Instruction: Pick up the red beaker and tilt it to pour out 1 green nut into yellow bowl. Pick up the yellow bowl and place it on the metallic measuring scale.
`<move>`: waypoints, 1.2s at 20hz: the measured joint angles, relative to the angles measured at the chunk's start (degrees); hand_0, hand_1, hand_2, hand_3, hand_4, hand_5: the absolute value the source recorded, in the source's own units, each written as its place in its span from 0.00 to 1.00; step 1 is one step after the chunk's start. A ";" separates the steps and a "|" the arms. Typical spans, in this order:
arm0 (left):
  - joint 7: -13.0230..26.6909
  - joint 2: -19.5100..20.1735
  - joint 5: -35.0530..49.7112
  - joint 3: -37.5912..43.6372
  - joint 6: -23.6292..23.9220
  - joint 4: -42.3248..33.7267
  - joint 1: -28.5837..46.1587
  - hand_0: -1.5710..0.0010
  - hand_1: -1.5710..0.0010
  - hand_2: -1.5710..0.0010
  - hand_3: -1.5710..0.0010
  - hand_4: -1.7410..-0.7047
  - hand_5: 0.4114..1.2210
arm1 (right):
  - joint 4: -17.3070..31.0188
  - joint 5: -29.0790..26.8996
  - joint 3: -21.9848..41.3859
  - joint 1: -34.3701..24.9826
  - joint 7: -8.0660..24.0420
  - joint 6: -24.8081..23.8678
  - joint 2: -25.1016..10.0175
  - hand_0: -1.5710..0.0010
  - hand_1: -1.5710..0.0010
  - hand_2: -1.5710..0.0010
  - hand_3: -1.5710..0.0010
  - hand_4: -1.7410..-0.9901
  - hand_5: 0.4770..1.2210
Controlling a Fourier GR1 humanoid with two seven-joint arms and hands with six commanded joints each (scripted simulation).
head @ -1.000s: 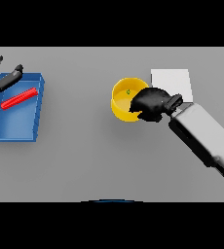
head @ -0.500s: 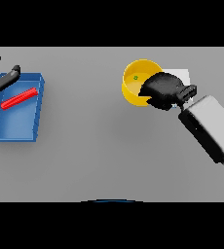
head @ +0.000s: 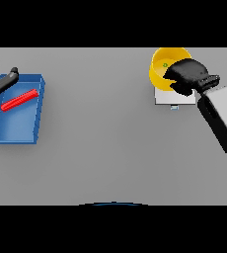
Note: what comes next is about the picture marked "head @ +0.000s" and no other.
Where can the green nut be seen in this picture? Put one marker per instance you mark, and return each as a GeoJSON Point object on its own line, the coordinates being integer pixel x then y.
{"type": "Point", "coordinates": [165, 65]}

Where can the pale square measuring scale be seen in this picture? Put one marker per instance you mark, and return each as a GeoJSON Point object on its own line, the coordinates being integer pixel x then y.
{"type": "Point", "coordinates": [171, 97]}

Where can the red beaker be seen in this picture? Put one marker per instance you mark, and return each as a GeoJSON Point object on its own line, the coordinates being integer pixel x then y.
{"type": "Point", "coordinates": [19, 100]}

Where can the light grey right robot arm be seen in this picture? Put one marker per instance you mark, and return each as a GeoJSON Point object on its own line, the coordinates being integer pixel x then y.
{"type": "Point", "coordinates": [222, 118]}

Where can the yellow bowl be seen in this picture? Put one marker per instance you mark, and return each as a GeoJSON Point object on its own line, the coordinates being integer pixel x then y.
{"type": "Point", "coordinates": [160, 70]}

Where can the blue tray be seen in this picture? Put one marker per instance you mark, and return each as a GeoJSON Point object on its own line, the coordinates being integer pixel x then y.
{"type": "Point", "coordinates": [16, 115]}

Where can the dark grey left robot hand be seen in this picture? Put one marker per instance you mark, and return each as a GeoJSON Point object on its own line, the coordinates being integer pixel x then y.
{"type": "Point", "coordinates": [4, 82]}

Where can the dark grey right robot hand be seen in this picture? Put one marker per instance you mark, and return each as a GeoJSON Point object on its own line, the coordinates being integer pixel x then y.
{"type": "Point", "coordinates": [188, 75]}

